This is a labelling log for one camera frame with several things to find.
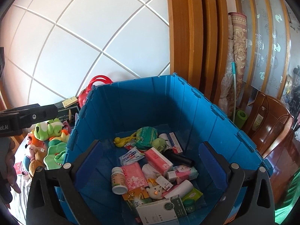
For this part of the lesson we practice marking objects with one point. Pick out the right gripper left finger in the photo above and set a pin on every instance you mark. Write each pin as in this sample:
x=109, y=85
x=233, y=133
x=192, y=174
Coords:
x=80, y=196

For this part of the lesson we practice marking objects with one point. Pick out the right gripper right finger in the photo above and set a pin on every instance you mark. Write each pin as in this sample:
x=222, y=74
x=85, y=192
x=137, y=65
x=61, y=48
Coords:
x=226, y=178

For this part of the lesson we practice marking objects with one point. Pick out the brown teddy bear plush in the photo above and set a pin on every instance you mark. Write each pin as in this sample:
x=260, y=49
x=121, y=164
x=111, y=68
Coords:
x=36, y=161

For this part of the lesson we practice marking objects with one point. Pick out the green crocodile plush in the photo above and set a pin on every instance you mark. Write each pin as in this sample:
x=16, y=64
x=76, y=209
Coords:
x=56, y=156

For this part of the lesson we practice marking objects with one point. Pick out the pink pig plush blue shirt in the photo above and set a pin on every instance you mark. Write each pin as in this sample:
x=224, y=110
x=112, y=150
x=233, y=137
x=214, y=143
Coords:
x=30, y=151

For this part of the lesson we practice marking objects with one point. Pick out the person's left hand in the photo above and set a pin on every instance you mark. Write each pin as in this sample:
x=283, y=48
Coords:
x=8, y=161

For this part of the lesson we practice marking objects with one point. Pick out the light green frog plush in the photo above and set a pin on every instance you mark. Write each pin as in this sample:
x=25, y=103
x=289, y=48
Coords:
x=45, y=130

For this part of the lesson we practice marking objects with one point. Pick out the orange hooded pink plush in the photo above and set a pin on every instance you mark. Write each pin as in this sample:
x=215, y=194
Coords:
x=32, y=140

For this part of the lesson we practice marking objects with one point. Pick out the white green-label pill bottle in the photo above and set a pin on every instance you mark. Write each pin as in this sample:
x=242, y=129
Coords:
x=118, y=181

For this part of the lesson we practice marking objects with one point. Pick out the dark green turtle plush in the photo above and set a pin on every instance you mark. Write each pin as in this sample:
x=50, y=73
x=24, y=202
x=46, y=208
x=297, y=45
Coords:
x=63, y=138

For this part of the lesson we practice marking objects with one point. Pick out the black framed box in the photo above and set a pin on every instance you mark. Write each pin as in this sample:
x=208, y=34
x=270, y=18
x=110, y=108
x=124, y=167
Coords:
x=68, y=113

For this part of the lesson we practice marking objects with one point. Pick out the white striped tablecloth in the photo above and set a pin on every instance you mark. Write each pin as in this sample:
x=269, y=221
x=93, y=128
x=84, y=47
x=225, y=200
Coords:
x=19, y=202

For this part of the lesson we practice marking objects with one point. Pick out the yellow sticky notepad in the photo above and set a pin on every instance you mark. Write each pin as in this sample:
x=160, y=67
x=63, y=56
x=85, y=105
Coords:
x=69, y=102

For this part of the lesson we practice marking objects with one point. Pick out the dark wooden chair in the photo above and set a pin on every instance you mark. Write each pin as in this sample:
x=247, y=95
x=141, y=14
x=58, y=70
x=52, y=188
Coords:
x=268, y=124

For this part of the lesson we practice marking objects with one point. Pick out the red plastic toy case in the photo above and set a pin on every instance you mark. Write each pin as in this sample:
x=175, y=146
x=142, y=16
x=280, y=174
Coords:
x=84, y=93

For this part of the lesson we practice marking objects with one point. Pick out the yellow duck clip toy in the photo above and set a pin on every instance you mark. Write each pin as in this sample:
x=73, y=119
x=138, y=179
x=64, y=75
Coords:
x=121, y=142

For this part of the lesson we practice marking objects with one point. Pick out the blue plastic folding crate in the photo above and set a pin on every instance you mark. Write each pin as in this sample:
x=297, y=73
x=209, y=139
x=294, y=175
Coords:
x=170, y=105

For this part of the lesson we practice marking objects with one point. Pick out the rolled patterned carpet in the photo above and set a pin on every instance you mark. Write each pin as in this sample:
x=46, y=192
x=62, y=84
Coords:
x=236, y=62

